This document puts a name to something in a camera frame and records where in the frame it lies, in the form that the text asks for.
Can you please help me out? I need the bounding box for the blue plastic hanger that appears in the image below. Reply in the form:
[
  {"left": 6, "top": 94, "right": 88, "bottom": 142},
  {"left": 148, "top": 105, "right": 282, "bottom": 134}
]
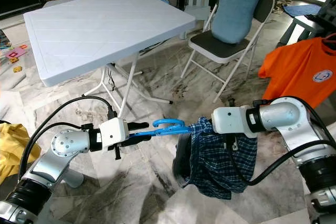
[{"left": 129, "top": 118, "right": 191, "bottom": 138}]

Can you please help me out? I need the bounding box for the blue plaid shirt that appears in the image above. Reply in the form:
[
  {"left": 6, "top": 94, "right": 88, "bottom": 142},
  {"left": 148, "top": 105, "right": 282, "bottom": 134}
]
[{"left": 172, "top": 118, "right": 255, "bottom": 201}]

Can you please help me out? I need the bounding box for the yellow garment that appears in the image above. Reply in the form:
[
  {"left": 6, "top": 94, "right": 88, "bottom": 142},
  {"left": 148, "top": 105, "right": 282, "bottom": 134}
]
[{"left": 0, "top": 122, "right": 43, "bottom": 185}]

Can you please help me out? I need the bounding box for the orange t-shirt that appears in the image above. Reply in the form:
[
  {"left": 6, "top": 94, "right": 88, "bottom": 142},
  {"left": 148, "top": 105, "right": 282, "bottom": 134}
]
[{"left": 258, "top": 37, "right": 336, "bottom": 109}]

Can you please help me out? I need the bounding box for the white grey folding chair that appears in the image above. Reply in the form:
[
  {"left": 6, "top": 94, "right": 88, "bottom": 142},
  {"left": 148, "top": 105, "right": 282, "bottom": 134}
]
[{"left": 181, "top": 0, "right": 276, "bottom": 104}]

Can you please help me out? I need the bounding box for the white plastic folding table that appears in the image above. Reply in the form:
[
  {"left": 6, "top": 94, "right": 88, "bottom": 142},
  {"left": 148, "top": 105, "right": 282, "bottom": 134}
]
[{"left": 24, "top": 0, "right": 196, "bottom": 125}]

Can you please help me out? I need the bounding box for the light blue cushion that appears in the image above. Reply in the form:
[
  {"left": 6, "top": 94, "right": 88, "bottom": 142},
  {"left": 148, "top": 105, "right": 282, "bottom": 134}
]
[{"left": 211, "top": 0, "right": 266, "bottom": 45}]

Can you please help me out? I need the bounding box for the blue floor mat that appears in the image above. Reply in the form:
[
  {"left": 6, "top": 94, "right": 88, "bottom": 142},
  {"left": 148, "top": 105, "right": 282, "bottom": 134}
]
[{"left": 283, "top": 4, "right": 321, "bottom": 17}]

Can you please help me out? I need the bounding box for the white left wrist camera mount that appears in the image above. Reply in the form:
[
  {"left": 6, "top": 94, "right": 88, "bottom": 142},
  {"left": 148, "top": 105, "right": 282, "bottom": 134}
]
[{"left": 99, "top": 118, "right": 130, "bottom": 149}]

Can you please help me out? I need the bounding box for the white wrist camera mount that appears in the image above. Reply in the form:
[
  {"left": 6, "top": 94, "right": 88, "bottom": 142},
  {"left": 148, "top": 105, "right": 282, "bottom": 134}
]
[
  {"left": 99, "top": 118, "right": 130, "bottom": 149},
  {"left": 212, "top": 106, "right": 248, "bottom": 135}
]

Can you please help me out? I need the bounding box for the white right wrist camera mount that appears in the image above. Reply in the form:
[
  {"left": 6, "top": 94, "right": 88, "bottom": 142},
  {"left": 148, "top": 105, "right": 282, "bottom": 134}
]
[{"left": 212, "top": 106, "right": 248, "bottom": 135}]

